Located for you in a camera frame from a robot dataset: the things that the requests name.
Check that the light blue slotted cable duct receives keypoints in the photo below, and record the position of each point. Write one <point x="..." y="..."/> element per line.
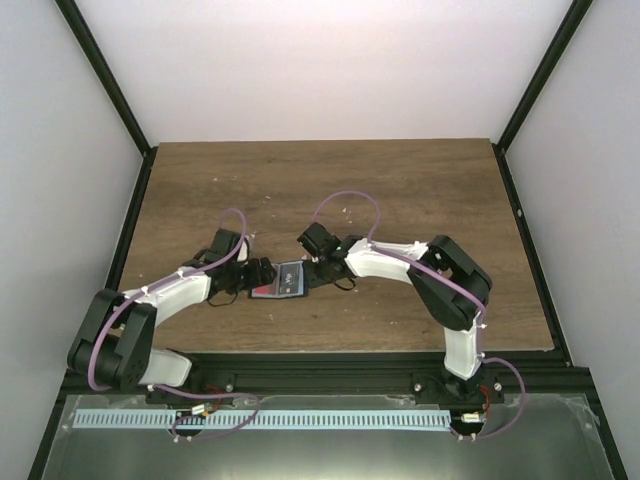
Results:
<point x="404" y="420"/>

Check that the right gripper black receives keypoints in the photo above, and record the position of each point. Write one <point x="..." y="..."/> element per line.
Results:
<point x="312" y="280"/>

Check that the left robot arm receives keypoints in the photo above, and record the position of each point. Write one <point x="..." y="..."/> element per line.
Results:
<point x="113" y="346"/>

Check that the black VIP card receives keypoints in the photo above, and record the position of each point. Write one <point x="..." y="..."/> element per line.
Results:
<point x="291" y="279"/>

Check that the metal sheet front panel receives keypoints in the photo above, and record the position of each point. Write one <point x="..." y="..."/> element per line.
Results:
<point x="544" y="437"/>

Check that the black leather card holder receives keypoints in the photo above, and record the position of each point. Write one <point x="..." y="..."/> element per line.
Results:
<point x="281" y="298"/>

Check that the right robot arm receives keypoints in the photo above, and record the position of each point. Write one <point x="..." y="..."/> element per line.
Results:
<point x="454" y="289"/>

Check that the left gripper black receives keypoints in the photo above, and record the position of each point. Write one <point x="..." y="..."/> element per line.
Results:
<point x="261" y="279"/>

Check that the black aluminium frame rail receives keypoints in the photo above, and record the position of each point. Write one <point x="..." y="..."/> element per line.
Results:
<point x="419" y="374"/>

